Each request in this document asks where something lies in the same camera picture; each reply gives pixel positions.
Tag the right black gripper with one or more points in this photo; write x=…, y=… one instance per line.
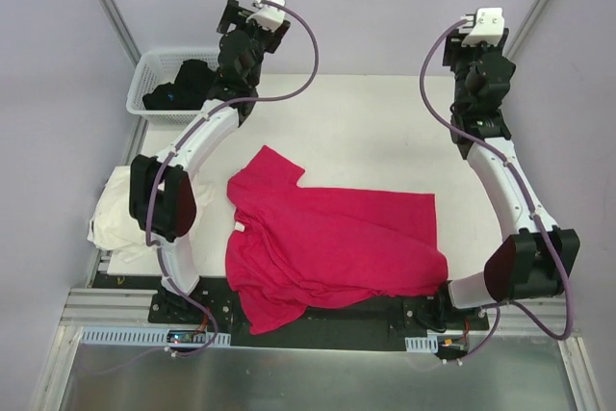
x=452, y=50

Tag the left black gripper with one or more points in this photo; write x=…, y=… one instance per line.
x=231, y=14

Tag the pink t shirt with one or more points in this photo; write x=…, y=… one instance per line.
x=295, y=248

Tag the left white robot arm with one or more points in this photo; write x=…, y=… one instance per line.
x=161, y=195

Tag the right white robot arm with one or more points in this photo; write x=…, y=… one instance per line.
x=536, y=256

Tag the black t shirt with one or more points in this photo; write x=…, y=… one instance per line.
x=187, y=92

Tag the white plastic laundry basket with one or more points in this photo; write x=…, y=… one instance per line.
x=160, y=66

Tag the white t shirt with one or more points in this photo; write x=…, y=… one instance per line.
x=113, y=229

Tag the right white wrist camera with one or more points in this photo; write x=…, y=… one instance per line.
x=485, y=25

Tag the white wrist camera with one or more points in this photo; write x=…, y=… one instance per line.
x=485, y=25
x=268, y=14

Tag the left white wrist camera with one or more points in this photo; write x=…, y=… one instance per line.
x=268, y=14

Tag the left aluminium frame post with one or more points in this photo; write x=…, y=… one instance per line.
x=121, y=29

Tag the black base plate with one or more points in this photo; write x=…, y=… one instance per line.
x=378, y=324

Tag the right white cable duct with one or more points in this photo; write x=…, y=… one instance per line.
x=427, y=344

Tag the white cable duct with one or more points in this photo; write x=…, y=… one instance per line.
x=152, y=337
x=427, y=344

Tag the left white cable duct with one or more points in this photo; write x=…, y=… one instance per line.
x=152, y=337

